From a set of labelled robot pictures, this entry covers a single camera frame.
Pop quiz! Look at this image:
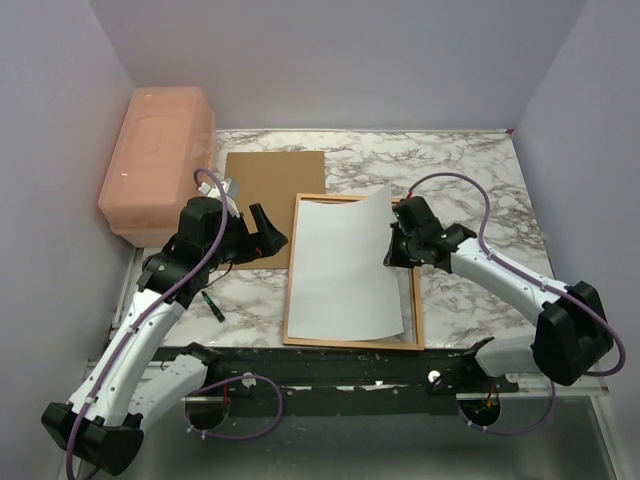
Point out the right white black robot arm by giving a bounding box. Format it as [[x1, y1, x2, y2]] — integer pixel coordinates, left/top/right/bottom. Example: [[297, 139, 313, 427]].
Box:
[[384, 197, 614, 392]]

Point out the aluminium extrusion rail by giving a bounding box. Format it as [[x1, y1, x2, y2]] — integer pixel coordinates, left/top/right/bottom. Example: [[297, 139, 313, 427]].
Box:
[[74, 249, 609, 451]]

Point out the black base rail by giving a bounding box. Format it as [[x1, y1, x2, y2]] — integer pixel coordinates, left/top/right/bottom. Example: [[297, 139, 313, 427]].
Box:
[[181, 343, 519, 418]]

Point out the mountain landscape photo print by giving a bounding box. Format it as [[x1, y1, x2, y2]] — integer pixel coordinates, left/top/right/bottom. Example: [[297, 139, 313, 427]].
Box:
[[287, 186, 404, 341]]

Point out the small black green connector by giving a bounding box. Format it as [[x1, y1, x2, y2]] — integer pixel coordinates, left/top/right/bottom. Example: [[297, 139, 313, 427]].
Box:
[[201, 291, 226, 323]]

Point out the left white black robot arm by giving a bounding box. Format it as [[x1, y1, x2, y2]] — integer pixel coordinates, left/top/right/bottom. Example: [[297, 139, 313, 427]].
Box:
[[41, 197, 288, 476]]

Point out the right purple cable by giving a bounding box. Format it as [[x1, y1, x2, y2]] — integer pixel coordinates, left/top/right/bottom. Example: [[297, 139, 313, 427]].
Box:
[[407, 172, 629, 434]]

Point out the orange wooden picture frame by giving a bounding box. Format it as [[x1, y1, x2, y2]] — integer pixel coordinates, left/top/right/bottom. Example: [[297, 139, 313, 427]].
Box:
[[283, 194, 425, 351]]

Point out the purple cable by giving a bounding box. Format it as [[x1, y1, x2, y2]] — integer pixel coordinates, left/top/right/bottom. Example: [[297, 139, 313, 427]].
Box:
[[63, 168, 231, 476], [407, 172, 629, 434]]

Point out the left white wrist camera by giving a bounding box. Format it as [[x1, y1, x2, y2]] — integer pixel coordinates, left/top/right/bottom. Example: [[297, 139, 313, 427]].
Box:
[[197, 178, 241, 216]]

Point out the pink translucent plastic box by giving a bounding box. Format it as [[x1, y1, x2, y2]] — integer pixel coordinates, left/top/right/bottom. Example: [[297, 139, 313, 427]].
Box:
[[98, 87, 216, 248]]

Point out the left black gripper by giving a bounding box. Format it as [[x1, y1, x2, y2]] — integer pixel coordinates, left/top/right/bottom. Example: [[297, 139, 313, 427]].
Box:
[[205, 203, 288, 269]]

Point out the brown cardboard backing board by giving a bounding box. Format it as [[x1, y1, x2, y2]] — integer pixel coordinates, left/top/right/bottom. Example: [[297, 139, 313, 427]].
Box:
[[224, 151, 326, 239]]

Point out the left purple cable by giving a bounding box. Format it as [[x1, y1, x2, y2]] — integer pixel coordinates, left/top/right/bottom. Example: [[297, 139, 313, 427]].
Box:
[[63, 168, 231, 476]]

